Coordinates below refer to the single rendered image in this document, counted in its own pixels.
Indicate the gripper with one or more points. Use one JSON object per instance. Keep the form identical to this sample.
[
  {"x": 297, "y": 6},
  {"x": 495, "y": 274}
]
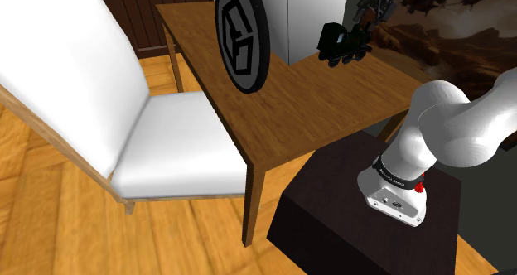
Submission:
[{"x": 377, "y": 1}]

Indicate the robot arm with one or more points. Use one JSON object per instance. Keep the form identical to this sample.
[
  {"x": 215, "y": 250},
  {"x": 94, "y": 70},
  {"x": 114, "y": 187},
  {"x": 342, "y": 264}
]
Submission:
[{"x": 452, "y": 128}]

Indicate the black toy locomotive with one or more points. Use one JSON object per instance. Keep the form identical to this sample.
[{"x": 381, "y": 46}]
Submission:
[{"x": 337, "y": 44}]

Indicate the white box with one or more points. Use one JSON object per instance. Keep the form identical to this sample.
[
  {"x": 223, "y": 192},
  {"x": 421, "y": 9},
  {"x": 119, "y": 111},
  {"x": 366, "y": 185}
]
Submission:
[{"x": 311, "y": 19}]

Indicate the black round disc grey emblem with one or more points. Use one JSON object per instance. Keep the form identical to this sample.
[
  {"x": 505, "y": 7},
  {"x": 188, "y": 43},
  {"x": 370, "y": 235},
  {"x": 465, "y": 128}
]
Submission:
[{"x": 258, "y": 36}]

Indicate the wooden table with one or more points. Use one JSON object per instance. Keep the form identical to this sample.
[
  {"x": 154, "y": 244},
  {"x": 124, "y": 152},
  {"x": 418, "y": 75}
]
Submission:
[{"x": 303, "y": 104}]

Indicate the dark robot stand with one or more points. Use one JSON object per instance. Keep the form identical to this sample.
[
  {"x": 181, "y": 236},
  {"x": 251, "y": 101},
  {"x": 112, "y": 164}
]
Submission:
[{"x": 331, "y": 201}]

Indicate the white cushioned wooden chair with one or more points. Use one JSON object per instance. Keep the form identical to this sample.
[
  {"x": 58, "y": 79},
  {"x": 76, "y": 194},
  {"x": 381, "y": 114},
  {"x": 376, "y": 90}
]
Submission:
[{"x": 80, "y": 72}]

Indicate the brown landscape wall picture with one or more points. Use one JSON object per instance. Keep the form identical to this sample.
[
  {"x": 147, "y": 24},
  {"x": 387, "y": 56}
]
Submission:
[{"x": 456, "y": 32}]

